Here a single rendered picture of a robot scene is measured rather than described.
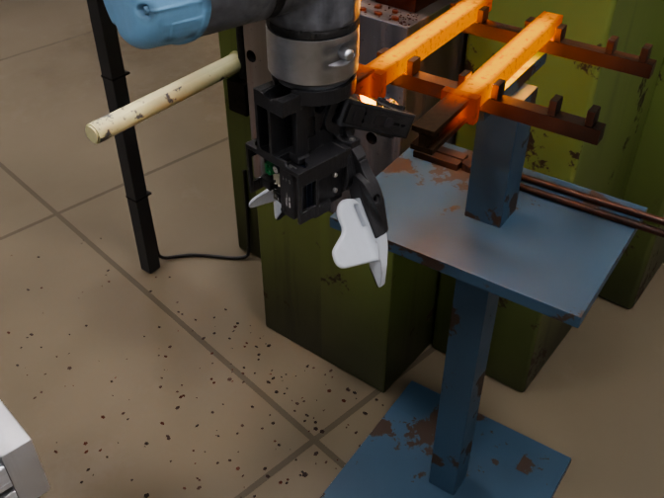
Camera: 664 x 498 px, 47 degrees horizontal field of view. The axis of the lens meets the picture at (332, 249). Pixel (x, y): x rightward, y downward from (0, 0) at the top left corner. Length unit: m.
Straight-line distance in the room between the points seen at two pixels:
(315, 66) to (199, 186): 1.98
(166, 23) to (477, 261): 0.69
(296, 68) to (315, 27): 0.04
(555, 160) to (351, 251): 0.88
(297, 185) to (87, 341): 1.49
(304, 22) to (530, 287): 0.60
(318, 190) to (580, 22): 0.83
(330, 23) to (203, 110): 2.44
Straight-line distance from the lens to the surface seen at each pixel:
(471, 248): 1.13
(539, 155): 1.53
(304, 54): 0.61
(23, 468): 0.89
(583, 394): 1.96
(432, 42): 1.09
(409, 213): 1.19
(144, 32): 0.53
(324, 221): 1.64
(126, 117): 1.68
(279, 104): 0.62
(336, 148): 0.67
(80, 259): 2.35
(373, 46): 1.37
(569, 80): 1.44
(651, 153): 1.95
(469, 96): 0.92
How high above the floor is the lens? 1.42
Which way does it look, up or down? 39 degrees down
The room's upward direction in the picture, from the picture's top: straight up
